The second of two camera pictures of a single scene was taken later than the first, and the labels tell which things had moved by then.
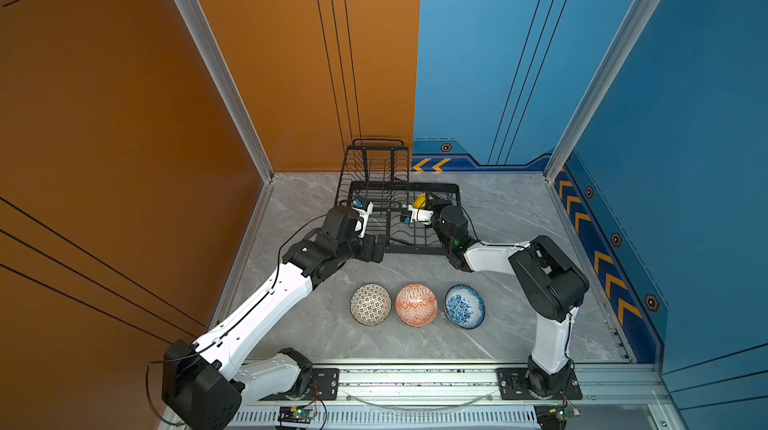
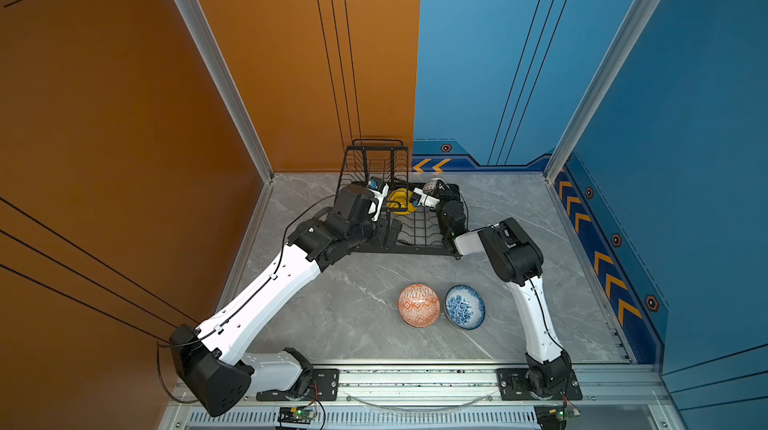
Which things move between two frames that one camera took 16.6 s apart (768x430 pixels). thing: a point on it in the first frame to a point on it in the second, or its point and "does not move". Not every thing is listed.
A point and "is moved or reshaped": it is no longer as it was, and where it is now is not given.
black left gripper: x=368 y=254 to x=380 y=230
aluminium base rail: x=589 y=395 does not move
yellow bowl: x=419 y=201 is moved or reshaped
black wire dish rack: x=377 y=171 does not move
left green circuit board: x=296 y=415 does not move
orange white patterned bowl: x=416 y=305 does not move
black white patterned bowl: x=370 y=304 to x=429 y=187
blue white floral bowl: x=464 y=306 does not move
